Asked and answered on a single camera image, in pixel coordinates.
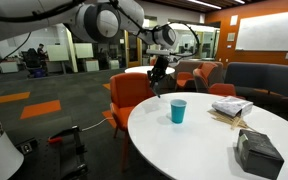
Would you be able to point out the grey sofa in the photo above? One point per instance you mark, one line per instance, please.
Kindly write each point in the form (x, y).
(271, 77)

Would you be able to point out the wooden stir sticks pile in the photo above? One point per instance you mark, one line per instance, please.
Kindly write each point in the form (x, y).
(234, 122)

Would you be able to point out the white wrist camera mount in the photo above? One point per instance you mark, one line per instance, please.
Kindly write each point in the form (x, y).
(158, 52)

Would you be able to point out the orange armchair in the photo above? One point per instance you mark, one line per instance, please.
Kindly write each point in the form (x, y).
(127, 91)

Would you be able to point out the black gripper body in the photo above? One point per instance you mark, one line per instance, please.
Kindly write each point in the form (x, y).
(158, 72)

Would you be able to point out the round white side table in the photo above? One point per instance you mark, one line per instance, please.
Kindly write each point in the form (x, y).
(145, 69)

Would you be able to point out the person in dark clothes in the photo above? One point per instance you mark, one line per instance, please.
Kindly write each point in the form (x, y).
(42, 56)

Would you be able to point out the grey orange lounge chair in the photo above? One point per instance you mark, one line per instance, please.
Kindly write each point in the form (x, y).
(208, 79)

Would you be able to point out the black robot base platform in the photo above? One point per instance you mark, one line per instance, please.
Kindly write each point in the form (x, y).
(57, 157)

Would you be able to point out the blue plastic cup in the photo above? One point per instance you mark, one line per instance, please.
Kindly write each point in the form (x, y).
(178, 107)

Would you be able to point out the black box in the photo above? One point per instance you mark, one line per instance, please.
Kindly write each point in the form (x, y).
(258, 155)

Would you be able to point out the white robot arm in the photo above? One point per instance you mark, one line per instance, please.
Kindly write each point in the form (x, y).
(96, 22)

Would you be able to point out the white wall whiteboard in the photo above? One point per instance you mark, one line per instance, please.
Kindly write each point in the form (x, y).
(263, 33)

